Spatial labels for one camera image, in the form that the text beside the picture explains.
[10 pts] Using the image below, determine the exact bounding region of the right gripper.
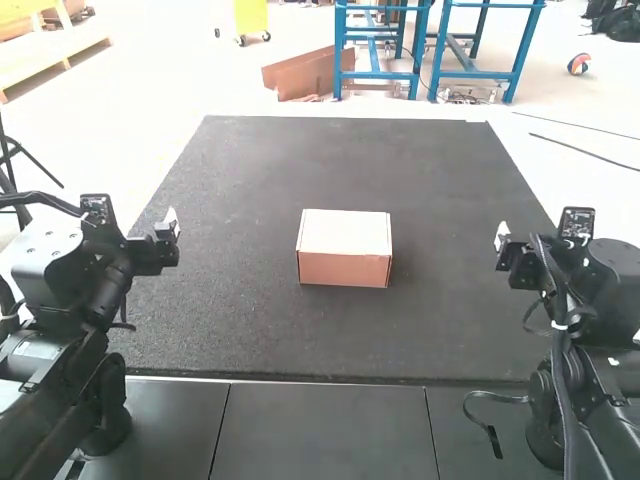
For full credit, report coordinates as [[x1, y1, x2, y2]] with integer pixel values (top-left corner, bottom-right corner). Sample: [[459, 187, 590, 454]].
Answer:
[[492, 220, 544, 291]]

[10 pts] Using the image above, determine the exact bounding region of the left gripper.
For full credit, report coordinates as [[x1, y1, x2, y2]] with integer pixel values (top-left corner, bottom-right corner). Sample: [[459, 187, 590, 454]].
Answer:
[[124, 206, 182, 275]]

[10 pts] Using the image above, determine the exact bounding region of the cardboard box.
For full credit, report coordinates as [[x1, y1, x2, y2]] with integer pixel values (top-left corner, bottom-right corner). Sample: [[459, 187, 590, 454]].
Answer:
[[295, 208, 393, 289]]

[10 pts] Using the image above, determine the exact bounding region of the black mat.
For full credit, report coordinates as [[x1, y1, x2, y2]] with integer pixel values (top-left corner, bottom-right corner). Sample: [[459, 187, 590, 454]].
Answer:
[[107, 114, 561, 386]]

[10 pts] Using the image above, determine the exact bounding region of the black tripod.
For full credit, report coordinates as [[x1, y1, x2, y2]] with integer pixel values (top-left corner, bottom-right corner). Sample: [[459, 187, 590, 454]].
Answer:
[[0, 112, 65, 232]]

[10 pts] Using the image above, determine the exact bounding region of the colourful ball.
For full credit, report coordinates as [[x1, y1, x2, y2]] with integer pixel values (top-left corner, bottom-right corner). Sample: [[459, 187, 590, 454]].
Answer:
[[565, 51, 593, 78]]

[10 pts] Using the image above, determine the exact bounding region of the brown cardboard board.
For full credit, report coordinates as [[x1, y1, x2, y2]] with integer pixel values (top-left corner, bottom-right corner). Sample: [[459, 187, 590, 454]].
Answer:
[[260, 43, 357, 104]]

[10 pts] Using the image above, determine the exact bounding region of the dark base panel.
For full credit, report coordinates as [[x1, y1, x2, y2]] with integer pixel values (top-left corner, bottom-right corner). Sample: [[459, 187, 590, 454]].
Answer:
[[119, 375, 232, 480], [423, 384, 556, 480], [208, 381, 442, 480]]

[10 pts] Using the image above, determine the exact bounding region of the wooden pallet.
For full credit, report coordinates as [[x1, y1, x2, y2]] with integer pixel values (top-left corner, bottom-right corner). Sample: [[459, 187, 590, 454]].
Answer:
[[0, 0, 114, 105]]

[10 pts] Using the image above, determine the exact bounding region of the yellow wheeled cart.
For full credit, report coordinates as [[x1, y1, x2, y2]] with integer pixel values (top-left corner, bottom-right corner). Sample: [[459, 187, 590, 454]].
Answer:
[[214, 0, 273, 49]]

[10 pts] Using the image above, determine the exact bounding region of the black bag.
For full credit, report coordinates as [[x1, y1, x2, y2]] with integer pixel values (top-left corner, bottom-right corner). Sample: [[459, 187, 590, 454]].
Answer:
[[578, 0, 640, 44]]

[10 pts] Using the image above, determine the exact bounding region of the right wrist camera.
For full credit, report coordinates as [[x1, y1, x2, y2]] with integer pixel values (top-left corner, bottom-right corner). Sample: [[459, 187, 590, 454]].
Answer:
[[558, 206, 597, 247]]

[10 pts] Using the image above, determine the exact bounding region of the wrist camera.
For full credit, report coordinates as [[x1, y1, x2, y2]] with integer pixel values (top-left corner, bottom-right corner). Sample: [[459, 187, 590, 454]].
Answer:
[[79, 193, 113, 227], [558, 206, 597, 247]]

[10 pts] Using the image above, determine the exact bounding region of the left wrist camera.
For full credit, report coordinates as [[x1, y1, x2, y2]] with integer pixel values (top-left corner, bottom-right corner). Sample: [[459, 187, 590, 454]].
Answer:
[[79, 193, 113, 227]]

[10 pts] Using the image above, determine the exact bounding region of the black cable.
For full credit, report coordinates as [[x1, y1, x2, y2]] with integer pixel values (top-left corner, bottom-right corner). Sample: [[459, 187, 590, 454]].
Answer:
[[461, 388, 532, 459], [0, 189, 87, 220]]

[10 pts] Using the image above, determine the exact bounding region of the blue metal frame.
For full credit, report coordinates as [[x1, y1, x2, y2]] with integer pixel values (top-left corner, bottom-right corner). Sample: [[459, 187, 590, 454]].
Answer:
[[426, 0, 546, 106], [332, 0, 432, 102]]

